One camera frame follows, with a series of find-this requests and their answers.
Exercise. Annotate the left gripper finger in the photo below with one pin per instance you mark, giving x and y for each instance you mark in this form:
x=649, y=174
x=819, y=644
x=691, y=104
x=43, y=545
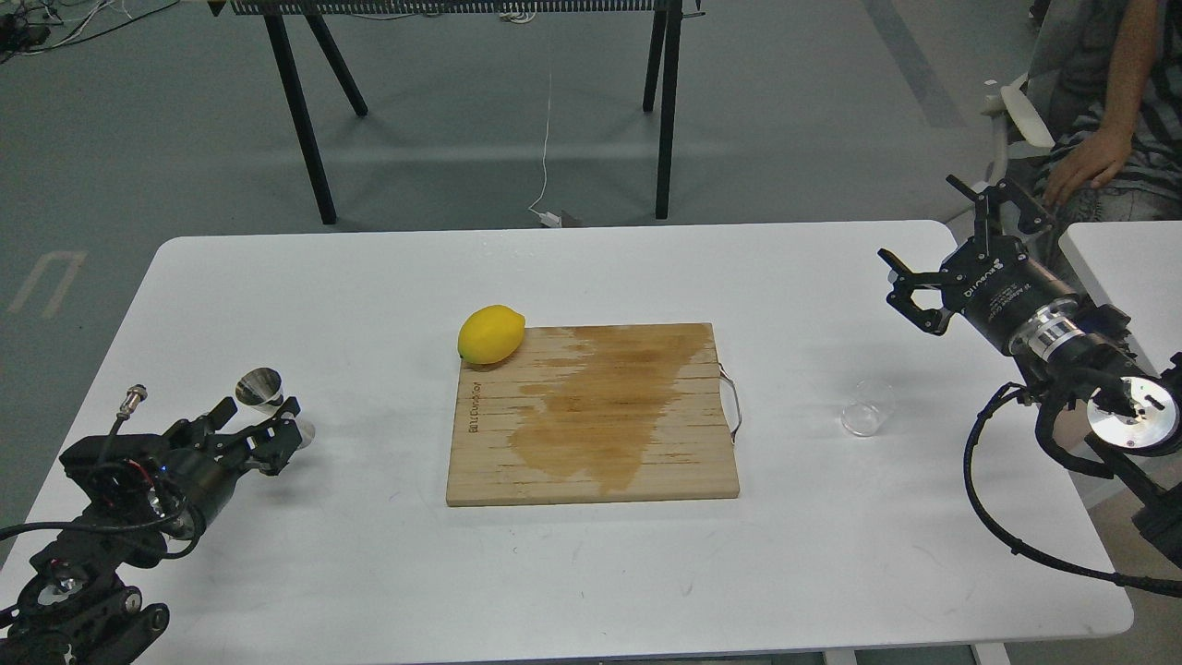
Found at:
x=200, y=429
x=266, y=447

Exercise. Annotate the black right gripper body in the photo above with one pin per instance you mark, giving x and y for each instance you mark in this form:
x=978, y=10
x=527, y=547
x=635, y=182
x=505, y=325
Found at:
x=1001, y=289

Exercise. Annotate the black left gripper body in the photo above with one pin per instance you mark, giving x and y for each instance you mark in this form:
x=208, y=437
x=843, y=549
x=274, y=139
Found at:
x=200, y=466

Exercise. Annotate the steel double jigger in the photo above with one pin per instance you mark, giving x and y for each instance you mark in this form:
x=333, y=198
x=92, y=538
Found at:
x=262, y=389

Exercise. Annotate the small clear glass beaker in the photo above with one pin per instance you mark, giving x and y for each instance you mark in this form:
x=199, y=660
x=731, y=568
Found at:
x=871, y=405

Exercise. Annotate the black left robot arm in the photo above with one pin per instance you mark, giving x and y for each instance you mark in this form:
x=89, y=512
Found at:
x=151, y=498

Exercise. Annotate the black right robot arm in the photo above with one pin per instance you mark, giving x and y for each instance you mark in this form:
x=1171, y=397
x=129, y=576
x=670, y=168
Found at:
x=1098, y=411

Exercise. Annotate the person's bare hand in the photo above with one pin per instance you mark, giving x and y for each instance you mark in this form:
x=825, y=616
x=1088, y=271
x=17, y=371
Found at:
x=1094, y=164

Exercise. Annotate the white side table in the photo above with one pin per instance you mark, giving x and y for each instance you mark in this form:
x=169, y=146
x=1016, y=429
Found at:
x=1134, y=266

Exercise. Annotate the white office chair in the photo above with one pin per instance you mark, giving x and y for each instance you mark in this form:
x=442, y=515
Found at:
x=1014, y=119

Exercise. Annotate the seated person striped shirt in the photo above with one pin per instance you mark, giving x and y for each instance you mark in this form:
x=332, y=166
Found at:
x=1135, y=62

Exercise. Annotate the yellow lemon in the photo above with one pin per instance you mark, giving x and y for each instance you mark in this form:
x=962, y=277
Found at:
x=490, y=335

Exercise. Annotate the wooden cutting board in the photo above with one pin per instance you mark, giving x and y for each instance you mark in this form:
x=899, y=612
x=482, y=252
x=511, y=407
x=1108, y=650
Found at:
x=628, y=413

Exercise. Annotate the black metal table frame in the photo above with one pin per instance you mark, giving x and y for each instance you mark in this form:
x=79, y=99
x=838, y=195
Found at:
x=471, y=84

